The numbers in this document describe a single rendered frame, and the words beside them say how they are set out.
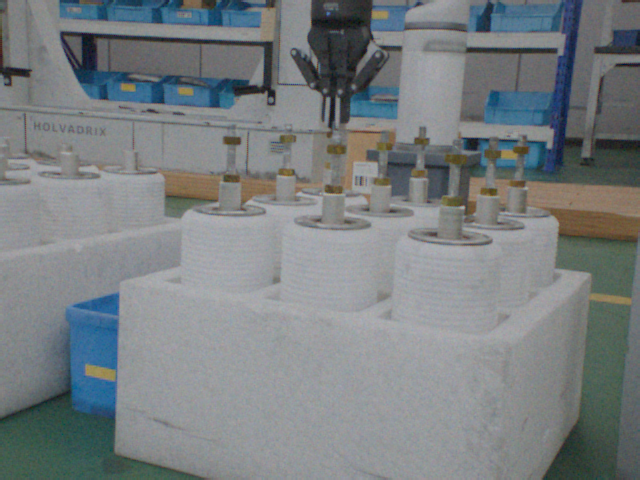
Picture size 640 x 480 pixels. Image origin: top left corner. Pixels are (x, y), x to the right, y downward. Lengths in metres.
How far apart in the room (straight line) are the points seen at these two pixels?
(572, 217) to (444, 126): 1.44
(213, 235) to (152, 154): 2.34
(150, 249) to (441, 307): 0.54
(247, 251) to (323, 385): 0.16
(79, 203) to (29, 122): 2.34
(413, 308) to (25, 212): 0.49
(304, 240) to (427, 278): 0.12
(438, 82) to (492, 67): 7.93
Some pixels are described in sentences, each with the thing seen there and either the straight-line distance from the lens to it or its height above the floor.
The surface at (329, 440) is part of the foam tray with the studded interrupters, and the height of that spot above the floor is 0.07.
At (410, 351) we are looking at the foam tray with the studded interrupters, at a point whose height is 0.16.
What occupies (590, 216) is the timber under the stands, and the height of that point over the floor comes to 0.06.
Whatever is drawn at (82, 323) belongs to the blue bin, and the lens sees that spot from 1.01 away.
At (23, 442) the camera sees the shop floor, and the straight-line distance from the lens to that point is 0.98.
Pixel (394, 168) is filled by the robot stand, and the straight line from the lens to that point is 1.25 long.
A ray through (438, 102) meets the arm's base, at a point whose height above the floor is 0.37.
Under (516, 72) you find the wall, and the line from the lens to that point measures 9.15.
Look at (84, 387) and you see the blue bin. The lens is 1.04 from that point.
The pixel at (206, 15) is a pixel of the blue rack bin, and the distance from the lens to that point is 6.05.
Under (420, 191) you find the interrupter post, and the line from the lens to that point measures 1.03.
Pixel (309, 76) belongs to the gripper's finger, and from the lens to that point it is 1.09.
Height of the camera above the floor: 0.37
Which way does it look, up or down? 9 degrees down
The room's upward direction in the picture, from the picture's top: 3 degrees clockwise
